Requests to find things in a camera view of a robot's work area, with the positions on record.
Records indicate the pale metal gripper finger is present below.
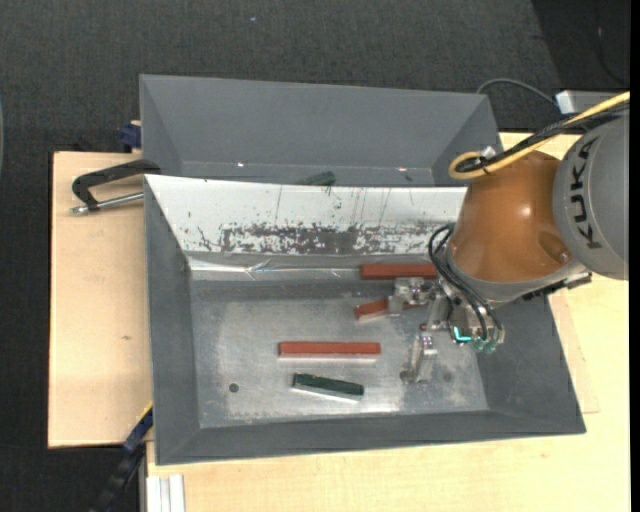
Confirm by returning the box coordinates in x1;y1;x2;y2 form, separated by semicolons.
399;334;440;386
387;277;438;315

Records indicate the dark green flat block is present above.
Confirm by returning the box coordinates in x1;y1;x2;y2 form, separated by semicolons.
298;170;338;188
291;371;366;404

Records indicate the red-brown flat block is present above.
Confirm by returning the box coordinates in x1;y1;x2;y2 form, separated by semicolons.
359;263;439;282
353;298;397;324
276;340;383;363

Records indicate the grey metal bin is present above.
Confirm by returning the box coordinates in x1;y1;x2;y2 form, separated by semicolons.
138;73;587;466

